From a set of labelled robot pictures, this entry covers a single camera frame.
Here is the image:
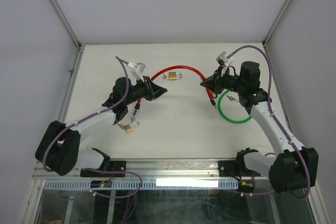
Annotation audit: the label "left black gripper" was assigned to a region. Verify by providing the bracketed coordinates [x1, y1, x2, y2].
[124, 76, 167, 106]

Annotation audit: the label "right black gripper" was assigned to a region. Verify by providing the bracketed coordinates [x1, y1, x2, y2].
[201, 65, 245, 94]

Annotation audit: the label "large brass padlock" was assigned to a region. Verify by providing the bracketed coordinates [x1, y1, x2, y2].
[168, 71, 182, 80]

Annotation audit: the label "green lock keys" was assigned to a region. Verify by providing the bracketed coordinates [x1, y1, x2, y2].
[227, 95, 239, 102]

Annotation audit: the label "red cable lock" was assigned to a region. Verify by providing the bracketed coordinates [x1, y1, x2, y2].
[131, 65, 216, 122]

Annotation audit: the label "small brass padlock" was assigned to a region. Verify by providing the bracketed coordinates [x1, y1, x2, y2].
[124, 121, 140, 133]

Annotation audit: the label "green cable lock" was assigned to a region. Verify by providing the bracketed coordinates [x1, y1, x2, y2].
[217, 90, 252, 124]

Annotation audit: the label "small padlock keys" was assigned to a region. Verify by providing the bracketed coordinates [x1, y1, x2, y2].
[116, 123, 124, 130]

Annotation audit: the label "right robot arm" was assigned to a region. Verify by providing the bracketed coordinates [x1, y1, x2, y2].
[201, 61, 319, 193]

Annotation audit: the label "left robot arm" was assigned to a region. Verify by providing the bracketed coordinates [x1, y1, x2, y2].
[35, 77, 167, 176]

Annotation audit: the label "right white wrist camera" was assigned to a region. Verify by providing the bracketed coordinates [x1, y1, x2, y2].
[216, 51, 233, 74]

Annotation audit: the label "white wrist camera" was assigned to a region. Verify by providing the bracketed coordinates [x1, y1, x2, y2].
[216, 51, 233, 74]
[127, 62, 146, 81]

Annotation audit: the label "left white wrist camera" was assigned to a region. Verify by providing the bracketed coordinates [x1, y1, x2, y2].
[127, 62, 146, 81]

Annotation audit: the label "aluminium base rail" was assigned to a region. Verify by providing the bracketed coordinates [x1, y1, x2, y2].
[33, 157, 314, 182]

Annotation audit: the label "left black mount plate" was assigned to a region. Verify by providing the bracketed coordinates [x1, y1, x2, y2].
[80, 159, 127, 179]

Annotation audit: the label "black mount plate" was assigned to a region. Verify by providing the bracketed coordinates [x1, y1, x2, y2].
[217, 160, 238, 177]
[80, 159, 127, 179]

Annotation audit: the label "right black mount plate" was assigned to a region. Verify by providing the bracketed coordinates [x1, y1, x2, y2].
[217, 160, 238, 177]

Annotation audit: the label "right aluminium frame post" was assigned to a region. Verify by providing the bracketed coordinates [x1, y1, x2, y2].
[262, 0, 293, 46]

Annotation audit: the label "aluminium frame post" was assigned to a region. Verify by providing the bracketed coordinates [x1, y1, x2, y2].
[48, 0, 81, 49]
[262, 0, 293, 46]

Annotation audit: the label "left aluminium frame post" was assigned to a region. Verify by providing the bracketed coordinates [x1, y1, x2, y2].
[48, 0, 81, 49]

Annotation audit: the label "slotted cable duct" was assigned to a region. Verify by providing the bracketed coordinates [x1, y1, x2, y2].
[44, 178, 238, 190]

